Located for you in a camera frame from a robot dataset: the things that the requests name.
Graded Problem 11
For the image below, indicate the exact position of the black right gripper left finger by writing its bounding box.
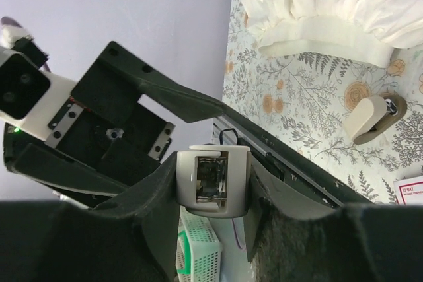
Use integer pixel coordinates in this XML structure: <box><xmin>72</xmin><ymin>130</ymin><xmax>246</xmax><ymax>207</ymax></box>
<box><xmin>1</xmin><ymin>154</ymin><xmax>180</xmax><ymax>281</ymax></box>

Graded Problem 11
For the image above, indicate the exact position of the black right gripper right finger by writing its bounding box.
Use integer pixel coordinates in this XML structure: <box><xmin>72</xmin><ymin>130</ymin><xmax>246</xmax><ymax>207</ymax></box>
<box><xmin>245</xmin><ymin>160</ymin><xmax>422</xmax><ymax>281</ymax></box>

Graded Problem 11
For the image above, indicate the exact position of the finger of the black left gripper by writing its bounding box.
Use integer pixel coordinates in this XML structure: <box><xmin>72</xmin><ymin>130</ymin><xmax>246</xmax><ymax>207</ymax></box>
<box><xmin>71</xmin><ymin>41</ymin><xmax>225</xmax><ymax>123</ymax></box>
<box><xmin>9</xmin><ymin>143</ymin><xmax>129</xmax><ymax>196</ymax></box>

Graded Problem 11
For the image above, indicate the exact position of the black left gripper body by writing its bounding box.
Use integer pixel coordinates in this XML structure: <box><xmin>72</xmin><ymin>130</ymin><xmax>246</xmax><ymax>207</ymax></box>
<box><xmin>46</xmin><ymin>98</ymin><xmax>174</xmax><ymax>187</ymax></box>

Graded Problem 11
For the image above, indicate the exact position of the red white staples box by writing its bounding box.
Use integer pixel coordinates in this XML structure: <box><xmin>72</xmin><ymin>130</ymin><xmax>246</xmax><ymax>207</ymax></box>
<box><xmin>394</xmin><ymin>176</ymin><xmax>423</xmax><ymax>205</ymax></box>

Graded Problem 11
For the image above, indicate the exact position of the brown small stapler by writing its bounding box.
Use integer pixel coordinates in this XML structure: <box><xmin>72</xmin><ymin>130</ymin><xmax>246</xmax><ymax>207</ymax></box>
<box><xmin>343</xmin><ymin>94</ymin><xmax>407</xmax><ymax>145</ymax></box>

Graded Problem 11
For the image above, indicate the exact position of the white perforated plastic basket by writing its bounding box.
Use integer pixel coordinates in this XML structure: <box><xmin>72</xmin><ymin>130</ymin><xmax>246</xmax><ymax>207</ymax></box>
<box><xmin>175</xmin><ymin>207</ymin><xmax>222</xmax><ymax>282</ymax></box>

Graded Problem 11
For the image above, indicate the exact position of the floral table mat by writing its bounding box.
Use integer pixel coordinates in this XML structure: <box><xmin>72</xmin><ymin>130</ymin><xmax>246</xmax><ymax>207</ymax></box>
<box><xmin>223</xmin><ymin>0</ymin><xmax>422</xmax><ymax>204</ymax></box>

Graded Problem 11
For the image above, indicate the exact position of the white folded cloth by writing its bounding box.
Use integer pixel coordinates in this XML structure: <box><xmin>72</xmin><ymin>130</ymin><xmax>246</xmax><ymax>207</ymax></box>
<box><xmin>240</xmin><ymin>0</ymin><xmax>422</xmax><ymax>67</ymax></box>

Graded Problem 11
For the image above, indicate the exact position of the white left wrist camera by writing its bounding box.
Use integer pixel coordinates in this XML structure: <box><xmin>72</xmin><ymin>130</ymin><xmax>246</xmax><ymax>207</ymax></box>
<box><xmin>0</xmin><ymin>24</ymin><xmax>77</xmax><ymax>142</ymax></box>

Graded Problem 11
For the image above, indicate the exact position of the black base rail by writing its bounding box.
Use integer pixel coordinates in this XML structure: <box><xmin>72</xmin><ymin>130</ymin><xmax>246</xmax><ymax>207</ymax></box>
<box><xmin>213</xmin><ymin>115</ymin><xmax>370</xmax><ymax>208</ymax></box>

